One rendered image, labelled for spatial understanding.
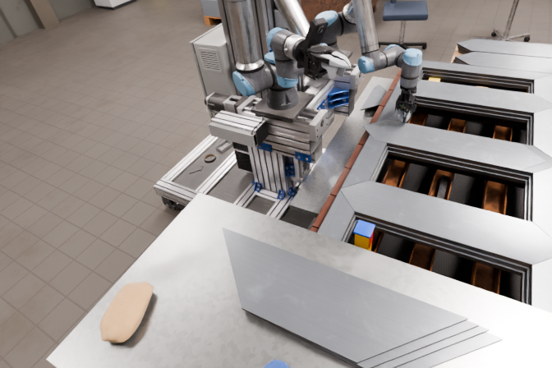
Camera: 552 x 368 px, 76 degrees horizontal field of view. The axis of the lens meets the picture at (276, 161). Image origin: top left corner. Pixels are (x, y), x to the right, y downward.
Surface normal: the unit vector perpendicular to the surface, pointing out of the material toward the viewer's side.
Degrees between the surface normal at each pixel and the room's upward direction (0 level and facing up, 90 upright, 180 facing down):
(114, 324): 9
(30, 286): 0
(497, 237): 0
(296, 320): 0
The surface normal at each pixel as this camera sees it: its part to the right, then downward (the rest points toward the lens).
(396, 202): -0.11, -0.76
